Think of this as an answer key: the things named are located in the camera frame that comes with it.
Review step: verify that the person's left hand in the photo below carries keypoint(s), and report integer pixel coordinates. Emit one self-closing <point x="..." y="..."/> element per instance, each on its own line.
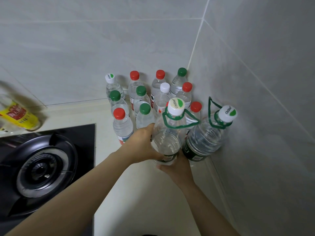
<point x="139" y="146"/>

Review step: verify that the person's right hand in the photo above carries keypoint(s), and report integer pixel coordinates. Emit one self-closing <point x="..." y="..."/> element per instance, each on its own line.
<point x="179" y="170"/>

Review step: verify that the person's right thumb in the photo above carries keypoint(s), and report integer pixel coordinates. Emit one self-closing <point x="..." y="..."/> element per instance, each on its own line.
<point x="163" y="167"/>

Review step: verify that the person's left thumb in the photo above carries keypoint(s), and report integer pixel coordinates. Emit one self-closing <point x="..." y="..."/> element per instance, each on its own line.
<point x="156" y="158"/>

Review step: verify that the large clear water bottle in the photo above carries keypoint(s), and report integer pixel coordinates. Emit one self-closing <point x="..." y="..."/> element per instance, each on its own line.
<point x="167" y="137"/>
<point x="205" y="138"/>

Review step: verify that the person's right forearm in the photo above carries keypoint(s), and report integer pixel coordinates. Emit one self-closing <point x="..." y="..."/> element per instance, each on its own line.
<point x="206" y="211"/>

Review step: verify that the person's left forearm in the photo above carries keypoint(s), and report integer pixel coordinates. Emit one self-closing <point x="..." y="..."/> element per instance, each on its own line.
<point x="81" y="194"/>

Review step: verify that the group of small water bottles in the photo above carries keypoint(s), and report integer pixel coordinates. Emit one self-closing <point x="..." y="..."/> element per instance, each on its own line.
<point x="141" y="95"/>

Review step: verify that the black glass gas stove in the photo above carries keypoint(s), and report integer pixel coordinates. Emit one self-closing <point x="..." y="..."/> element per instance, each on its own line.
<point x="81" y="142"/>

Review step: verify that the black stove pan support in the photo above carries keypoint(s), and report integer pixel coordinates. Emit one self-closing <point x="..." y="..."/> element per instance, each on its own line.
<point x="70" y="154"/>

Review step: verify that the round metal gas burner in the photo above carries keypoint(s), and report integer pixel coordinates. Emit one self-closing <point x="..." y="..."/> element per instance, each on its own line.
<point x="40" y="170"/>

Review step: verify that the yellow label oil bottle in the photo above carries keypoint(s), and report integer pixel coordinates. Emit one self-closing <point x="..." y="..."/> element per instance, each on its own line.
<point x="19" y="116"/>

